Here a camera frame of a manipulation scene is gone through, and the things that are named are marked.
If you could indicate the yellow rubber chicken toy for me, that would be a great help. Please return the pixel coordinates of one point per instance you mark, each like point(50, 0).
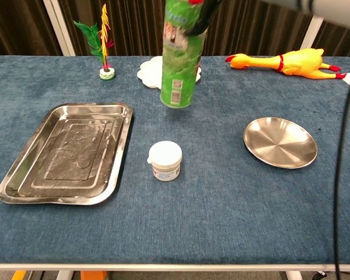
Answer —
point(297, 62)

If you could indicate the orange box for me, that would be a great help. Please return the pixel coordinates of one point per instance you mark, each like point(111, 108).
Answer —
point(93, 275)

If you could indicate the colourful feather shuttlecock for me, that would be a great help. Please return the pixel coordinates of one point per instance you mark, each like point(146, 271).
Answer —
point(107, 74)

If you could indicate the white table frame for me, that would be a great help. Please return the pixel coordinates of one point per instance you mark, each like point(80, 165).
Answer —
point(175, 267)

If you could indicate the small white jar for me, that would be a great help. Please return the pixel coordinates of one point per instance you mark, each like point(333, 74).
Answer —
point(164, 157)

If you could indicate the blue tablecloth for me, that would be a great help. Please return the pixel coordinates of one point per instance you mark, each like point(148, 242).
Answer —
point(192, 218)

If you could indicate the green chip can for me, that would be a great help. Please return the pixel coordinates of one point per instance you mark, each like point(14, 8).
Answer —
point(178, 73)

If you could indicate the round stainless steel plate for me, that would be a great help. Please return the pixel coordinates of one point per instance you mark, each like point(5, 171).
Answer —
point(280, 143)

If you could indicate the white flower-shaped plate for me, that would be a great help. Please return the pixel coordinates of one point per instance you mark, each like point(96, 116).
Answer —
point(148, 73)

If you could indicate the white partition post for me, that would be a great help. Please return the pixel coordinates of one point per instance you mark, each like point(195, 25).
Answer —
point(56, 17)
point(312, 32)

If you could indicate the rectangular stainless steel tray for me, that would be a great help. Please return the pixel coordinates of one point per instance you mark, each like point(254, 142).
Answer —
point(61, 163)

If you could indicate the dark pleated curtain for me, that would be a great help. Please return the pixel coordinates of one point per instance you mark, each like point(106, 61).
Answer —
point(134, 26)
point(14, 17)
point(338, 41)
point(251, 32)

